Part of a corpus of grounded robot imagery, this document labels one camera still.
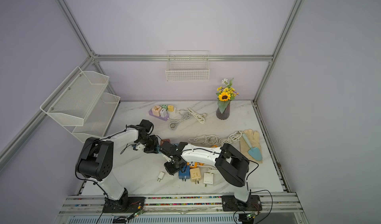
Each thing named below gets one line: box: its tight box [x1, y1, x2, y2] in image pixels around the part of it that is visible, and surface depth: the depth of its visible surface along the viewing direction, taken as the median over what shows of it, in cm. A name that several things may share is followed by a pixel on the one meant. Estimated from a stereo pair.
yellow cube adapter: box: [167, 105, 175, 112], surface depth 110 cm
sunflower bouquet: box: [216, 77, 240, 114], surface depth 92 cm
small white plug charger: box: [156, 171, 165, 182], surface depth 83 cm
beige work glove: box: [240, 128, 263, 164], surface depth 100 cm
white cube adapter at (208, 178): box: [203, 172, 214, 188], surface depth 82 cm
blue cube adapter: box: [178, 165, 191, 182], surface depth 81 cm
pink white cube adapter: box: [151, 105, 163, 117], surface depth 106 cm
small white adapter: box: [159, 108, 168, 118], surface depth 106 cm
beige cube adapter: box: [189, 167, 201, 185], surface depth 80 cm
